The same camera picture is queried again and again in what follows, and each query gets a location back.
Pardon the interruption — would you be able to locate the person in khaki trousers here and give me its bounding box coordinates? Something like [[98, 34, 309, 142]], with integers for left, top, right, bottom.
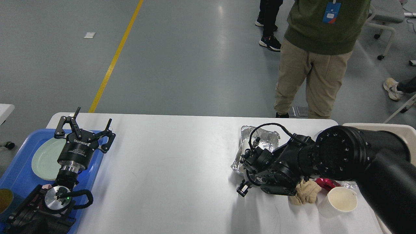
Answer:
[[274, 0, 371, 119]]

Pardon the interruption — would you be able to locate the seated person at right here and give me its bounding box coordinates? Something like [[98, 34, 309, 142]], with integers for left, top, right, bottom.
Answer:
[[383, 76, 416, 101]]

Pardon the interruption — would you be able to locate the pink mug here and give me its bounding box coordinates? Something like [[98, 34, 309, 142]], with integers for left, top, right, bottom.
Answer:
[[42, 184, 52, 190]]

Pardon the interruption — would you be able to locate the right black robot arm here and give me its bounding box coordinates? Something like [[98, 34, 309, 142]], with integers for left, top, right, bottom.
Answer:
[[236, 124, 416, 234]]

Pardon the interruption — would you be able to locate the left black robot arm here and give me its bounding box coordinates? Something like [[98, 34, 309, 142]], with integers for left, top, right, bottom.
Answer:
[[1, 108, 116, 234]]

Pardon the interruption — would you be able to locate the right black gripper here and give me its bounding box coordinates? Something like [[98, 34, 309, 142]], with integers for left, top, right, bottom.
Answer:
[[236, 169, 261, 197]]

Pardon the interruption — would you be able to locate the aluminium foil tray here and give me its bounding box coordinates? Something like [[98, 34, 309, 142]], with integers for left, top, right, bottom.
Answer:
[[230, 125, 280, 174]]

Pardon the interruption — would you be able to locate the aluminium foil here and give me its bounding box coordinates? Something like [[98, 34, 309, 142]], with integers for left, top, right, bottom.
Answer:
[[340, 181, 358, 189]]

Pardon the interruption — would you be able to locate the blue-grey mug yellow inside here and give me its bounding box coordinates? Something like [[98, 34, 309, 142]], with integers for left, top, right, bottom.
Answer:
[[0, 188, 25, 223]]

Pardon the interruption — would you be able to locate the light green plate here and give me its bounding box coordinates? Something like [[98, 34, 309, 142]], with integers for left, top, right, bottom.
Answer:
[[31, 138, 66, 181]]

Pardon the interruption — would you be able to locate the beige plastic bin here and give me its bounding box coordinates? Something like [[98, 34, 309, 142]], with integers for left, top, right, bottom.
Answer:
[[343, 123, 416, 234]]

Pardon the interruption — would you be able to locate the white paper cup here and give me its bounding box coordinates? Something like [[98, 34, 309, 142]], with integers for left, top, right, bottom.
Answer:
[[238, 137, 250, 173], [318, 187, 358, 218]]

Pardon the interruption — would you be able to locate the red foil wrapper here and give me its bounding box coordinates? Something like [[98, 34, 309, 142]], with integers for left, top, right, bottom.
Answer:
[[315, 177, 341, 191]]

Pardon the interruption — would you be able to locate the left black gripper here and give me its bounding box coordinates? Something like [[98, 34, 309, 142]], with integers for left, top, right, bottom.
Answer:
[[54, 107, 116, 173]]

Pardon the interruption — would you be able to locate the person in black trousers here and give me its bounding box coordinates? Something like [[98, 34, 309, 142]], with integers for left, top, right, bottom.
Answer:
[[255, 0, 283, 52]]

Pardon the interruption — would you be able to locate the brown paper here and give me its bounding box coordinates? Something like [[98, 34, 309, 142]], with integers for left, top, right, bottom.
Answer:
[[289, 179, 321, 205]]

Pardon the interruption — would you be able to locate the upright white paper cup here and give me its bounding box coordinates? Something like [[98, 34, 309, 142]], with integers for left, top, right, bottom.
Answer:
[[318, 187, 358, 218]]

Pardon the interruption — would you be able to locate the white chair at right edge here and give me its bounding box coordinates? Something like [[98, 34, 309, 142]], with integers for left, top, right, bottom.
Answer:
[[383, 94, 416, 124]]

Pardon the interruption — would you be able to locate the right white office chair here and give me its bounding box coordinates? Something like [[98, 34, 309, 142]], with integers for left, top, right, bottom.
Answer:
[[365, 0, 405, 60]]

